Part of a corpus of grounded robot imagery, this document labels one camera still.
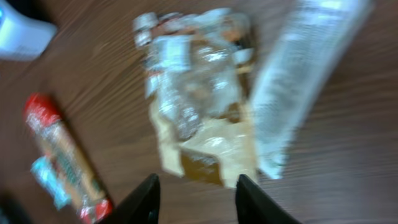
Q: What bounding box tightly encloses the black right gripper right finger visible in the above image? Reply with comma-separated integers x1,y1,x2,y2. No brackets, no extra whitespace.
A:
235,174,300,224

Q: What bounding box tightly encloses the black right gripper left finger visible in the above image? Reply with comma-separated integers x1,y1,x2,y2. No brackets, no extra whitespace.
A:
99,174,160,224

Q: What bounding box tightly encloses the orange spaghetti packet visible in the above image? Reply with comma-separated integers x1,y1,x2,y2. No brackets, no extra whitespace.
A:
24,93,113,223

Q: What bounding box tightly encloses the teal snack packet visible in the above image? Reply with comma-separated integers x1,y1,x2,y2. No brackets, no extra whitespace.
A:
30,156,72,210

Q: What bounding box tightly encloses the brown white nut pouch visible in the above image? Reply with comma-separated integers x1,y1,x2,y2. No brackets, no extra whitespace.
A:
132,8,257,188

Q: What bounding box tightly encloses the white cream tube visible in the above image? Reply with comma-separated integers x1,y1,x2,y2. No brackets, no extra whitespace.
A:
250,0,373,179

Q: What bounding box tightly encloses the white barcode scanner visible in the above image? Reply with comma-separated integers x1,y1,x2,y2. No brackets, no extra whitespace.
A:
1,0,58,61

